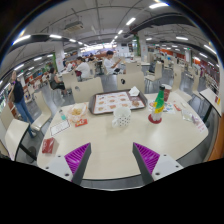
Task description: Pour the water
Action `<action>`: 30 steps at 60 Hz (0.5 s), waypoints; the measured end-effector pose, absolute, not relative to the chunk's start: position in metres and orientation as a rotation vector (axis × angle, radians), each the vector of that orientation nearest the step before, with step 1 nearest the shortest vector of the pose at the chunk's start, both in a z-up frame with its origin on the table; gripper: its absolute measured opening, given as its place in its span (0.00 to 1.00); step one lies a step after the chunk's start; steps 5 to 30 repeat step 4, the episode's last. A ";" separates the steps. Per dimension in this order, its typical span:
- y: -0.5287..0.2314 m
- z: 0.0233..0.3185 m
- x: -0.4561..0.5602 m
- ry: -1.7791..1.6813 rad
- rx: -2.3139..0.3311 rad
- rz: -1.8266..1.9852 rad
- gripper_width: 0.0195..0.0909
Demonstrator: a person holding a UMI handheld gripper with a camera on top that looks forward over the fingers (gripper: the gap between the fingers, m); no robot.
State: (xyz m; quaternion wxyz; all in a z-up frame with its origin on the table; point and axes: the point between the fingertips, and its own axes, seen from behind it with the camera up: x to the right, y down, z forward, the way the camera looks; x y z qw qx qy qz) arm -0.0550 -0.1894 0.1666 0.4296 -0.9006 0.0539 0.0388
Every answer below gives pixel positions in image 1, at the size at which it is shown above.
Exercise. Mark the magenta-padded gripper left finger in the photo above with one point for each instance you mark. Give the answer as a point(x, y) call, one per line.
point(74, 161)

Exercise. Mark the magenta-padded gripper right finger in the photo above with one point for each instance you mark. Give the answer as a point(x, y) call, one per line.
point(150, 161)

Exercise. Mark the green-labelled clear drink bottle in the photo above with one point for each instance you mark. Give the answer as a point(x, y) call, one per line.
point(158, 105)

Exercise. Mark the red tissue pack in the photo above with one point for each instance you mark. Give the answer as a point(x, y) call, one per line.
point(49, 145)

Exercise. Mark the white printed card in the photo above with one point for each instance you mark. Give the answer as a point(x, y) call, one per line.
point(60, 128)

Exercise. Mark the flat round red coaster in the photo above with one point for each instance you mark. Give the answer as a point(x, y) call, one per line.
point(150, 120)

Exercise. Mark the crumpled food wrapper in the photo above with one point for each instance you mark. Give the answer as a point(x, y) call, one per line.
point(77, 112)

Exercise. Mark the white polka-dot mug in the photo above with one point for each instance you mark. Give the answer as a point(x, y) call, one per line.
point(122, 116)

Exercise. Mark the colourful printed leaflet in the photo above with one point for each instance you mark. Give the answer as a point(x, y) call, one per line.
point(168, 107)

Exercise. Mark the clear plastic bag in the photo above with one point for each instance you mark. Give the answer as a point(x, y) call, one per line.
point(188, 115)

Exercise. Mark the white paper receipt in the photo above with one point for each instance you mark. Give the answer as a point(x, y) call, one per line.
point(199, 124)

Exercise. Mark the beige chair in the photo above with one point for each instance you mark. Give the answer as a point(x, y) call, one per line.
point(131, 81)
point(41, 106)
point(87, 89)

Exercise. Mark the beige side table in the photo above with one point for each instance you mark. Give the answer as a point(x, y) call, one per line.
point(15, 136)
point(210, 100)

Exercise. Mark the brown food tray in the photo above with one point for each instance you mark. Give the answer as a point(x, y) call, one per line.
point(113, 102)

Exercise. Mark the white paper napkin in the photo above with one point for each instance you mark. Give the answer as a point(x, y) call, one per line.
point(134, 91)

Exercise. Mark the person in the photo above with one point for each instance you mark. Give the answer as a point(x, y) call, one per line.
point(19, 98)
point(55, 80)
point(109, 63)
point(84, 68)

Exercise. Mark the group of beige chairs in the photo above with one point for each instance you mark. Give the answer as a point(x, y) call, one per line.
point(176, 80)

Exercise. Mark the ceiling air conditioner unit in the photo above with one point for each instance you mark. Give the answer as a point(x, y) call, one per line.
point(74, 26)

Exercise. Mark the group of ceiling lights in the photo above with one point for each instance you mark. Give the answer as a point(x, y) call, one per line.
point(158, 5)

